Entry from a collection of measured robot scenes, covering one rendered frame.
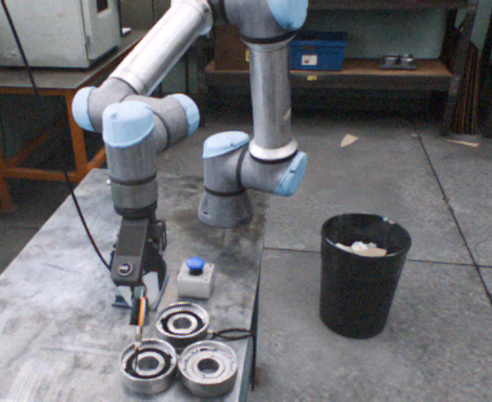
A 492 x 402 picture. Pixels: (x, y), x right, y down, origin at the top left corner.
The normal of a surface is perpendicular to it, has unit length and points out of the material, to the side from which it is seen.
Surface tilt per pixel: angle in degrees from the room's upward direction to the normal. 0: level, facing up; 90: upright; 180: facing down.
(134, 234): 32
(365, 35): 90
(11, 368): 0
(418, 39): 90
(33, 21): 90
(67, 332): 0
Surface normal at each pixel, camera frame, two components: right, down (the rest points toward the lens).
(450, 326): -0.03, -0.86
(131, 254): -0.11, -0.46
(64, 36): -0.23, 0.51
